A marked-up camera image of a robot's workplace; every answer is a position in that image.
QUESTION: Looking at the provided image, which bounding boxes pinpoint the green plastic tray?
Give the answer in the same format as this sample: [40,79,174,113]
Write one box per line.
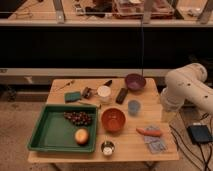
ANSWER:
[28,104,98,153]

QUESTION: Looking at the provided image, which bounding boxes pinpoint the blue plastic cup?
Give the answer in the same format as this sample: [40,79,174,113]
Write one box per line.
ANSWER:
[128,100,141,116]

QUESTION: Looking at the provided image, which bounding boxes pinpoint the black foot pedal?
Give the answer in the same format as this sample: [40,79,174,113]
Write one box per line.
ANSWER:
[187,125,212,144]

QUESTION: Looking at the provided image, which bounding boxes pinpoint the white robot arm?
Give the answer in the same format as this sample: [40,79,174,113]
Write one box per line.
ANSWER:
[160,63,213,122]

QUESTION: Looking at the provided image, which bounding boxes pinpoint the black marker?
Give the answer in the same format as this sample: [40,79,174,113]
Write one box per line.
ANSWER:
[104,80,112,86]

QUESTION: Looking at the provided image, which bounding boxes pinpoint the black rectangular block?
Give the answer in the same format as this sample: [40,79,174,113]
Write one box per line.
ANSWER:
[116,88,128,104]

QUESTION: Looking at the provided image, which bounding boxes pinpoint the purple bowl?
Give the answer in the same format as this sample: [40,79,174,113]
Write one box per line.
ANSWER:
[125,73,146,91]

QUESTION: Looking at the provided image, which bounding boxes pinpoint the black floor cables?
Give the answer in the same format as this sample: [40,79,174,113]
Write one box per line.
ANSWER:
[169,112,213,171]

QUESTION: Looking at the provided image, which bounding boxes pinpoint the orange carrot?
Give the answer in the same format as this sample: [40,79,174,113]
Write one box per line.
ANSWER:
[136,128,163,137]

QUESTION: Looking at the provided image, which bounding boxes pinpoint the green sponge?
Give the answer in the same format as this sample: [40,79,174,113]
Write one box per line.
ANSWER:
[64,92,81,103]

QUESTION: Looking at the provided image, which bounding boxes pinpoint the wooden spoon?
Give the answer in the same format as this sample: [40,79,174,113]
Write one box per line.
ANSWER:
[55,80,75,91]

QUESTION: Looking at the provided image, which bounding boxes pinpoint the small dark toy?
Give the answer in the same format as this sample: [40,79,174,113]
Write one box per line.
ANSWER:
[82,87,94,99]

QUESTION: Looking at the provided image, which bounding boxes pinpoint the small metal cup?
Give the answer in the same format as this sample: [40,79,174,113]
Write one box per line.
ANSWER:
[101,141,115,156]

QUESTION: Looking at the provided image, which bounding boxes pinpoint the bunch of dark grapes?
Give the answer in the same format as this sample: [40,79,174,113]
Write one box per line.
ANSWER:
[64,112,92,126]

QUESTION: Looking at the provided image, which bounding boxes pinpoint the orange bowl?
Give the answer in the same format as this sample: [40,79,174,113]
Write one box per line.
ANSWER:
[101,108,126,133]

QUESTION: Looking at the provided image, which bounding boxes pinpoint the white plastic cup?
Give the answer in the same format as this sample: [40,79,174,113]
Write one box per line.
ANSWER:
[97,86,111,103]

